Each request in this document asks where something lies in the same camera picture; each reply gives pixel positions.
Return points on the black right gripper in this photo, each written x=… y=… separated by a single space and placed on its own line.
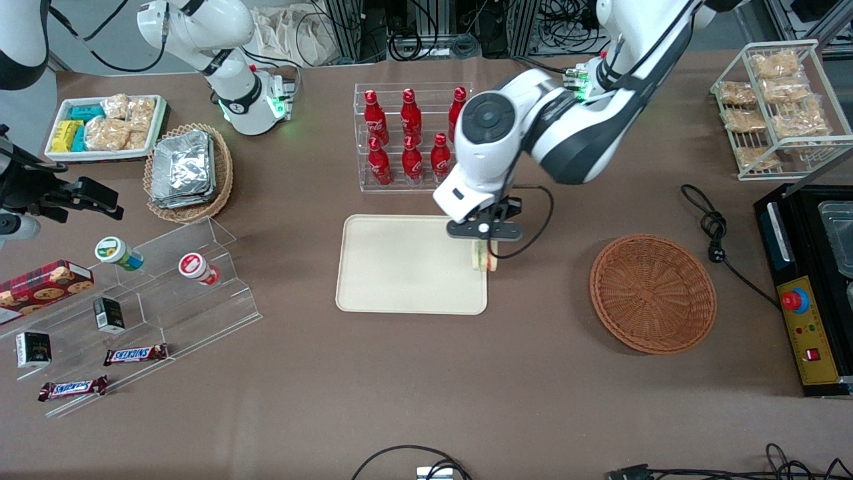
x=41 y=191

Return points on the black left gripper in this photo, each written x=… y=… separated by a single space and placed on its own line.
x=509 y=208

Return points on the triangular sandwich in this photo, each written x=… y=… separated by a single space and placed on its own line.
x=485 y=261

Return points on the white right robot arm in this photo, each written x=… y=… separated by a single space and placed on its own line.
x=220 y=40

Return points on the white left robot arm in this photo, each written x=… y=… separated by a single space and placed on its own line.
x=580 y=133

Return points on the white rectangular snack tray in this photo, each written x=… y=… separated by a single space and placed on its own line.
x=56 y=154

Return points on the beige plastic tray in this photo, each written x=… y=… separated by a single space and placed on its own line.
x=406 y=266

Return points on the oval wicker basket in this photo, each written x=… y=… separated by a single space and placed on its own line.
x=223 y=173

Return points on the round brown wicker basket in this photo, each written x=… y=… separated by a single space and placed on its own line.
x=653 y=293

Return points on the green lid yoghurt cup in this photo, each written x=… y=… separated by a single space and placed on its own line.
x=114 y=252

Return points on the teal snack pack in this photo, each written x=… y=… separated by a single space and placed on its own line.
x=86 y=112
x=80 y=140

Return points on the clear bag of crackers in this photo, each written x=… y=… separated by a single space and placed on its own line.
x=106 y=133
x=758 y=158
x=737 y=93
x=114 y=105
x=785 y=88
x=800 y=118
x=136 y=140
x=744 y=120
x=141 y=112
x=773 y=64

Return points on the yellow snack pack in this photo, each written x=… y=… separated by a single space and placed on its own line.
x=65 y=135

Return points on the silver foil packet stack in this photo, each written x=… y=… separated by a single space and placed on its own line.
x=181 y=170

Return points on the red cola bottle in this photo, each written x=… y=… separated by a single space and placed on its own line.
x=440 y=158
x=411 y=118
x=456 y=116
x=412 y=163
x=375 y=120
x=380 y=166

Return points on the red cookie box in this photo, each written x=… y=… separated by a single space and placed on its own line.
x=40 y=286

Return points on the clear acrylic bottle rack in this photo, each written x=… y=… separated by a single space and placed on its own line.
x=400 y=188

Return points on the small black box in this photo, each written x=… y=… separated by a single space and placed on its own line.
x=33 y=349
x=108 y=314

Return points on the red lid yoghurt cup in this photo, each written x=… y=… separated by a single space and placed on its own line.
x=194 y=266

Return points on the clear acrylic stepped display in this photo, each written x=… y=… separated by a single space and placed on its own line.
x=186 y=313

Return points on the Snickers chocolate bar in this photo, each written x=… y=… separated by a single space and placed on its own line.
x=72 y=388
x=135 y=354

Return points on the small white device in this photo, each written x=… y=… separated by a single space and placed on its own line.
x=434 y=473

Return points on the beige cloth bag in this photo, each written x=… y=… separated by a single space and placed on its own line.
x=293 y=36

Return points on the red emergency stop button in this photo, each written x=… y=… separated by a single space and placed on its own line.
x=795 y=300

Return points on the black sealing machine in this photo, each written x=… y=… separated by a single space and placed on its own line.
x=803 y=233

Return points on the clear plastic container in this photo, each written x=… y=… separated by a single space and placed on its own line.
x=841 y=240

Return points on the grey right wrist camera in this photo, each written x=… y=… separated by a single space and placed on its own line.
x=18 y=228

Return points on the aluminium frame rack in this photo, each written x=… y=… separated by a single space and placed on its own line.
x=343 y=30

